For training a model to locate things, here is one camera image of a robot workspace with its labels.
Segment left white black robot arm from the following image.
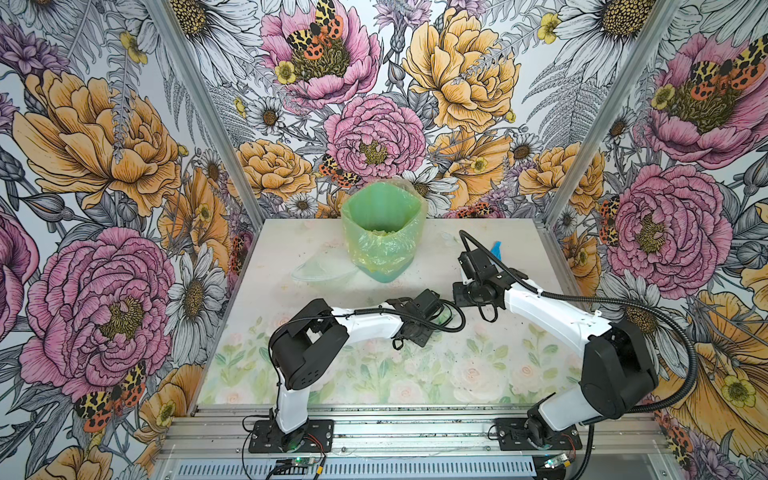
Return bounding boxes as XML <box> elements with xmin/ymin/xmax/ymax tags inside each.
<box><xmin>267</xmin><ymin>289</ymin><xmax>467</xmax><ymax>452</ymax></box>

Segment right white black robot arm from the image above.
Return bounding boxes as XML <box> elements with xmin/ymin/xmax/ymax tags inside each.
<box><xmin>453</xmin><ymin>249</ymin><xmax>658</xmax><ymax>449</ymax></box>

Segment dark blue paper scrap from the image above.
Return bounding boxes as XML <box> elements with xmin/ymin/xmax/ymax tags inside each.
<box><xmin>491</xmin><ymin>241</ymin><xmax>502</xmax><ymax>260</ymax></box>

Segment yellow plastic bin liner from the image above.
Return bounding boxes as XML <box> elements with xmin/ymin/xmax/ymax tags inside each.
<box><xmin>340</xmin><ymin>177</ymin><xmax>429</xmax><ymax>277</ymax></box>

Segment green trash bin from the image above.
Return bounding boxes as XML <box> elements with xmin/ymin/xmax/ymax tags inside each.
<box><xmin>341</xmin><ymin>181</ymin><xmax>428</xmax><ymax>284</ymax></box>

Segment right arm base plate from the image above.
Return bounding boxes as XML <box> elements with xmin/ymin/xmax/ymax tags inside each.
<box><xmin>488</xmin><ymin>417</ymin><xmax>583</xmax><ymax>451</ymax></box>

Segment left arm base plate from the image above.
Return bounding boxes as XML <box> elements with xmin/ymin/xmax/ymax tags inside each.
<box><xmin>247</xmin><ymin>419</ymin><xmax>335</xmax><ymax>454</ymax></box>

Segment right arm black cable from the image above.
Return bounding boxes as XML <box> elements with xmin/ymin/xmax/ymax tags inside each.
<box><xmin>458</xmin><ymin>230</ymin><xmax>700</xmax><ymax>415</ymax></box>

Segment right aluminium corner post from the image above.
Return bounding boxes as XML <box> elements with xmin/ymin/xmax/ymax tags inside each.
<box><xmin>542</xmin><ymin>0</ymin><xmax>681</xmax><ymax>229</ymax></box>

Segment aluminium corner post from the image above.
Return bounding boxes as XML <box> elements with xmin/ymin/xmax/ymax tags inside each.
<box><xmin>542</xmin><ymin>0</ymin><xmax>681</xmax><ymax>229</ymax></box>
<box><xmin>147</xmin><ymin>1</ymin><xmax>265</xmax><ymax>235</ymax></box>

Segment aluminium front rail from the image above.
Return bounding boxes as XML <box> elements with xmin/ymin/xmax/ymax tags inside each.
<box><xmin>158</xmin><ymin>404</ymin><xmax>666</xmax><ymax>460</ymax></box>

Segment left aluminium corner post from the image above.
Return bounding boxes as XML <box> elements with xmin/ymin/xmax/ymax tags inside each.
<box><xmin>147</xmin><ymin>1</ymin><xmax>265</xmax><ymax>235</ymax></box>

